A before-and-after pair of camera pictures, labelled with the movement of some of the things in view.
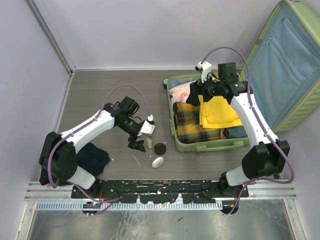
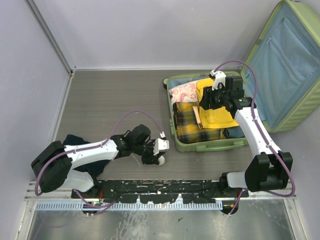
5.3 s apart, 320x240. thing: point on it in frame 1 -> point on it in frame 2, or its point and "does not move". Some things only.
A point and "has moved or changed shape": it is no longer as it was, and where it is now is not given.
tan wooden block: (149, 143) has moved or changed shape
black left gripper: (138, 145) -> (151, 158)
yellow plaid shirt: (187, 118) does not move
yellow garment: (215, 112) does not move
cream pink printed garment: (180, 93) does not move
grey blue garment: (237, 132) does not move
